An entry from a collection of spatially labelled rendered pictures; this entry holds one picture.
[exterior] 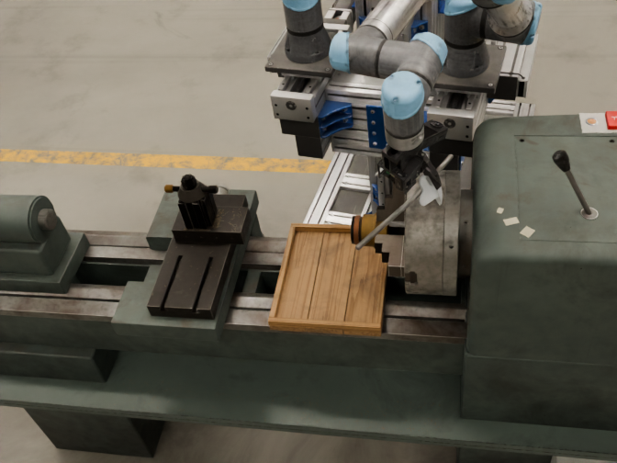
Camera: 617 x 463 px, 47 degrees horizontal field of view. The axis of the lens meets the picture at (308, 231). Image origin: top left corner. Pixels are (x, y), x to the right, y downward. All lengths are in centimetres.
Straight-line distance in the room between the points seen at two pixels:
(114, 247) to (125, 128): 202
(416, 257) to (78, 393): 122
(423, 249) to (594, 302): 39
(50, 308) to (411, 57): 133
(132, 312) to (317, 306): 50
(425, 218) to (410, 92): 47
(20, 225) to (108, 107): 241
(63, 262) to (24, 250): 13
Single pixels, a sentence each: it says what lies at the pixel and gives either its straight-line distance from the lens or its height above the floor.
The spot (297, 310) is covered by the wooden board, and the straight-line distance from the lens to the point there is 195.
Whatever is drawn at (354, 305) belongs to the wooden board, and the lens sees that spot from 194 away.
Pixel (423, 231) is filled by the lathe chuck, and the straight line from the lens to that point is 168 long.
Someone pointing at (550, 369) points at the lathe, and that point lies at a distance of 192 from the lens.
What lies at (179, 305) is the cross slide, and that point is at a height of 97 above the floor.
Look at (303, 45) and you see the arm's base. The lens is 229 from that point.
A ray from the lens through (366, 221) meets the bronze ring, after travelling 181.
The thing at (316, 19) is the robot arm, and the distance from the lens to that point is 226.
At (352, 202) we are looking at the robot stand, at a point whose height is 21.
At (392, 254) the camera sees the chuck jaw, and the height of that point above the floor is 110.
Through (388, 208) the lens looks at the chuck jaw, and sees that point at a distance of 181.
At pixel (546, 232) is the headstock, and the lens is 162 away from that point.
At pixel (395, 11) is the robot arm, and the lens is 152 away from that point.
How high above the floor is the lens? 243
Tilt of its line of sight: 47 degrees down
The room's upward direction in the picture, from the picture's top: 10 degrees counter-clockwise
